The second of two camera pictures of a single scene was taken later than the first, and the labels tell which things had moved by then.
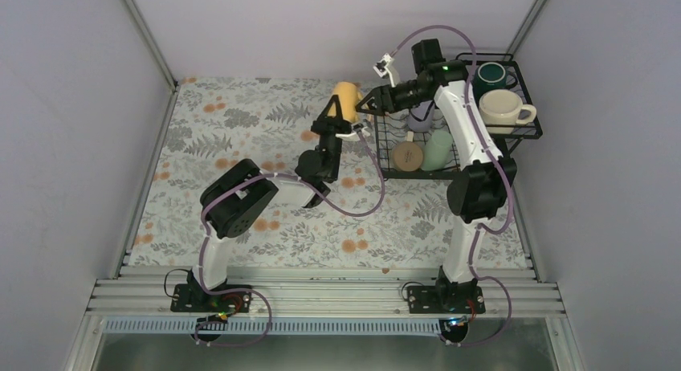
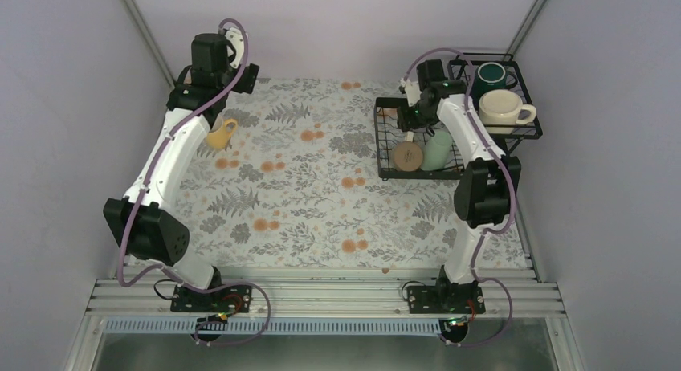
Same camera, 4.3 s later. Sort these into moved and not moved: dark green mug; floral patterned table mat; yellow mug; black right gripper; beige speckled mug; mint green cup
Moved: yellow mug; black right gripper
Not moved: mint green cup; floral patterned table mat; dark green mug; beige speckled mug
